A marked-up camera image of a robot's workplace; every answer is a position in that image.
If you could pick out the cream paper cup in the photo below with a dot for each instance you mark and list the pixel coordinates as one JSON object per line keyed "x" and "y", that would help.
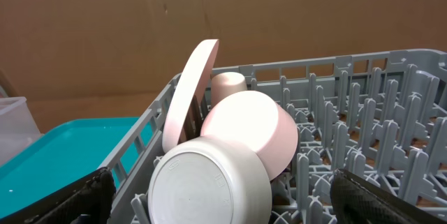
{"x": 225, "y": 84}

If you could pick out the small pink bowl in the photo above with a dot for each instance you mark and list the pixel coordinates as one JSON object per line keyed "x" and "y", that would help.
{"x": 256, "y": 120}

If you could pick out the large pink plate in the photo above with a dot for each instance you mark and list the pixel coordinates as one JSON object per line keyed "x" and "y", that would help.
{"x": 192, "y": 84}

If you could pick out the teal plastic tray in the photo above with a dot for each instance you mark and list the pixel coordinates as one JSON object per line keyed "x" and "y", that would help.
{"x": 60, "y": 157}

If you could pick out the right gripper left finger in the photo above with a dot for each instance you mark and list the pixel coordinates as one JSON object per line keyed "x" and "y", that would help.
{"x": 87, "y": 200}

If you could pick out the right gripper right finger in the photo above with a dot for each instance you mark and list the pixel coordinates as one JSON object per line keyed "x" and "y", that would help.
{"x": 356, "y": 201}

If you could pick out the clear plastic bin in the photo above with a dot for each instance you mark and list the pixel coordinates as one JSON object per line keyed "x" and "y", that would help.
{"x": 18, "y": 128}

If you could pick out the grey bowl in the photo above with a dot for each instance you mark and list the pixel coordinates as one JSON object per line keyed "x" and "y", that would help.
{"x": 209, "y": 181}

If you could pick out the grey dishwasher rack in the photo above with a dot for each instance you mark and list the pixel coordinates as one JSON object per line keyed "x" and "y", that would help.
{"x": 380, "y": 116}

